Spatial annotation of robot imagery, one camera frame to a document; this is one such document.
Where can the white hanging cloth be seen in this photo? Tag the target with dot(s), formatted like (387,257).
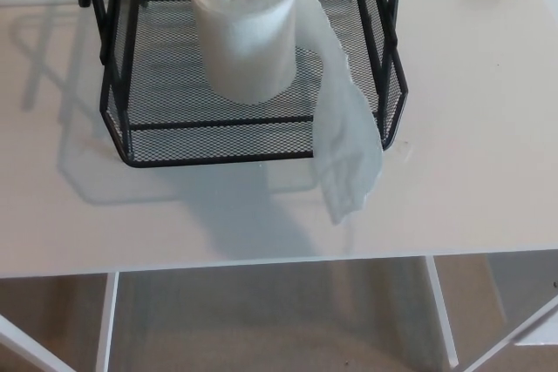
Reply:
(540,335)

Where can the black mesh file tray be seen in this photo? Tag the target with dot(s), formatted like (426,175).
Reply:
(174,141)

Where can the white desk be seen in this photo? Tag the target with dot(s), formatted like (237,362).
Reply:
(457,128)

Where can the white toilet paper roll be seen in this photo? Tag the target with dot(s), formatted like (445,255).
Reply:
(248,41)

